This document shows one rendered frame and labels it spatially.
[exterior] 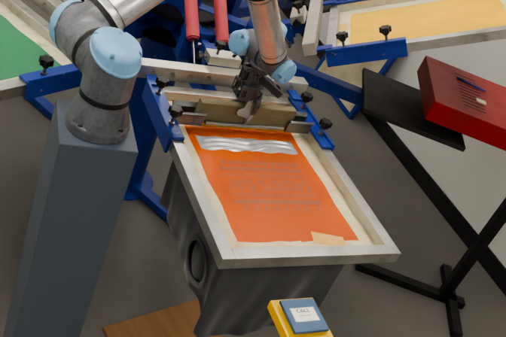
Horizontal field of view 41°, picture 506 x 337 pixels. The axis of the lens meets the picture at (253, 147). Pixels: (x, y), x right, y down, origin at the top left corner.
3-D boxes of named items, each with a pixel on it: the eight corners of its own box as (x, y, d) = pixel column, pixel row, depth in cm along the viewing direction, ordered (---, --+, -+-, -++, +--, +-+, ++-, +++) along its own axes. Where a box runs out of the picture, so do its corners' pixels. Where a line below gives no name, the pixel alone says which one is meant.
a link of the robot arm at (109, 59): (96, 109, 146) (111, 56, 139) (65, 74, 152) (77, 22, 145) (141, 101, 154) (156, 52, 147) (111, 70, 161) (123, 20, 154)
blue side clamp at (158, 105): (179, 153, 206) (185, 135, 202) (164, 153, 204) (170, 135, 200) (155, 97, 227) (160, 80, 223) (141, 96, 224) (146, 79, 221)
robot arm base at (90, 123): (65, 140, 150) (74, 104, 144) (62, 101, 161) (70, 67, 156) (132, 147, 156) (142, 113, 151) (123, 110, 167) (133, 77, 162)
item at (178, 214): (214, 321, 204) (255, 238, 185) (188, 323, 200) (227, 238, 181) (175, 216, 236) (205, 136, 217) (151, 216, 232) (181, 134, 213)
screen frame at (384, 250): (395, 262, 198) (401, 253, 196) (217, 269, 170) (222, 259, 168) (292, 107, 253) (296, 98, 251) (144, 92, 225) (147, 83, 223)
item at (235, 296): (309, 332, 224) (364, 241, 201) (184, 344, 202) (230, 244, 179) (305, 324, 226) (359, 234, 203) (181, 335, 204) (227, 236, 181)
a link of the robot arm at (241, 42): (255, 44, 190) (281, 42, 198) (230, 24, 196) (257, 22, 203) (245, 68, 194) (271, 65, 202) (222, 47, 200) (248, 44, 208)
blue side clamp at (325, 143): (327, 161, 233) (335, 145, 229) (315, 160, 230) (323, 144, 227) (294, 110, 254) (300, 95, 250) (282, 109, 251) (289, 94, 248)
